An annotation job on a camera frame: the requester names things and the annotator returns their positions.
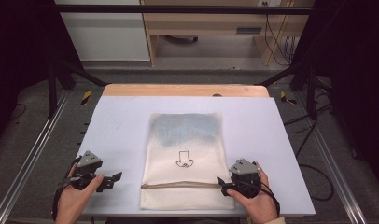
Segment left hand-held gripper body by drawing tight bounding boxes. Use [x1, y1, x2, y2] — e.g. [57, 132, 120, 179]
[73, 150, 104, 191]

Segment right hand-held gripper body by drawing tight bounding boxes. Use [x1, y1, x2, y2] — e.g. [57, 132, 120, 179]
[229, 158, 262, 200]

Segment white mesh laundry bag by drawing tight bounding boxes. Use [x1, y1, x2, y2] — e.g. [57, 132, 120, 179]
[139, 112, 235, 211]

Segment person's right hand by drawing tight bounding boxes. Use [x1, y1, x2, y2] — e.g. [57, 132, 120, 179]
[226, 161, 279, 224]

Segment person's left hand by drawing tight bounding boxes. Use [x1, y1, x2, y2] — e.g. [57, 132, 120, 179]
[55, 163, 105, 224]

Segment white table cover sheet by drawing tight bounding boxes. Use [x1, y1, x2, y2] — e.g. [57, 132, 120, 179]
[80, 95, 316, 217]

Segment blue garment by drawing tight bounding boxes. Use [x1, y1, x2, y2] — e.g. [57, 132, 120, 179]
[152, 114, 222, 147]

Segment yellow black tape piece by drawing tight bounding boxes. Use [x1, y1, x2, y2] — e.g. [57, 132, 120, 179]
[279, 91, 298, 105]
[80, 90, 94, 106]

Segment black stand leg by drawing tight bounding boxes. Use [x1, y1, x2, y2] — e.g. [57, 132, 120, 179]
[47, 59, 108, 119]
[259, 60, 318, 121]

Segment wooden table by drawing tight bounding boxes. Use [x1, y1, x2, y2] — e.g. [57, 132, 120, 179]
[102, 83, 271, 98]

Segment black curtain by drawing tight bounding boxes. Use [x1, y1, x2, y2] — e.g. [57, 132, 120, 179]
[291, 0, 379, 190]
[0, 0, 84, 147]

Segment white cabinet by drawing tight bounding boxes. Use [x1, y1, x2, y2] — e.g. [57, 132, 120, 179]
[54, 0, 151, 62]

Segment grey label plate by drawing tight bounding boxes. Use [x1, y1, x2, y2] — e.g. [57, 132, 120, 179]
[235, 26, 263, 35]

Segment wooden desk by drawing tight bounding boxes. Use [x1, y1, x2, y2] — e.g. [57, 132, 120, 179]
[140, 0, 316, 67]

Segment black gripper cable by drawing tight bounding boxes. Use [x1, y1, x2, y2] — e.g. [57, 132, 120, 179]
[51, 157, 83, 222]
[240, 179, 281, 217]

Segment aluminium rail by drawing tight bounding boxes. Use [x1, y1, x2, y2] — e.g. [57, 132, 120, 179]
[0, 90, 71, 224]
[293, 91, 369, 224]

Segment black floor cable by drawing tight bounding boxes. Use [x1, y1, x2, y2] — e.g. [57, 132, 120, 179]
[284, 102, 335, 203]

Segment black hanging cables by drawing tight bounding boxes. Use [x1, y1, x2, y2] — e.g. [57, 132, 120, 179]
[261, 1, 297, 67]

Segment black metal frame bar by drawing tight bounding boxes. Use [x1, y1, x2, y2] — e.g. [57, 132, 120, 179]
[52, 4, 316, 16]

